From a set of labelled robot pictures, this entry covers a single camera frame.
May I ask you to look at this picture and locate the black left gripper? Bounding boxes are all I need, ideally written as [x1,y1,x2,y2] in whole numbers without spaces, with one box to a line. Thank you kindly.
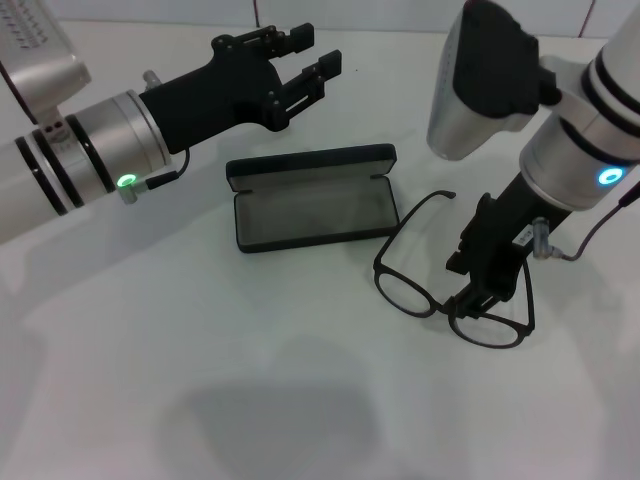
[136,22,346,155]

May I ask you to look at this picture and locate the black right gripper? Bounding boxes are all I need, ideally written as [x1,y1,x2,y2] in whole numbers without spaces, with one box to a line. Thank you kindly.
[442,176,570,320]

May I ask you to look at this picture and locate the black round glasses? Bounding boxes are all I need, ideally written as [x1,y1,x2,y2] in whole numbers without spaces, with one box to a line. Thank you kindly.
[373,189,536,349]

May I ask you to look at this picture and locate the black glasses case grey lining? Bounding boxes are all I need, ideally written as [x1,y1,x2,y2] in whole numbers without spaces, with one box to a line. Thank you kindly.
[224,143,401,255]

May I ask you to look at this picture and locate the right arm cable silver plug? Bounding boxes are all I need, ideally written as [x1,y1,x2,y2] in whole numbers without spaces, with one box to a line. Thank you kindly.
[530,182,640,262]

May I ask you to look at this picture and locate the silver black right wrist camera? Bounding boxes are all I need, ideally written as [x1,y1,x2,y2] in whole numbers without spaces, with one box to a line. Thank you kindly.
[427,0,559,162]

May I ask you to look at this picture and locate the left arm cable silver plugs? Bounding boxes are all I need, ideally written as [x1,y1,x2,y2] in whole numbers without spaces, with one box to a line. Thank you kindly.
[117,71,191,205]

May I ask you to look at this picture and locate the left camera mount bracket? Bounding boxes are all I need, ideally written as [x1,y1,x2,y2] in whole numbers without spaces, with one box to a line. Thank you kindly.
[34,112,71,146]

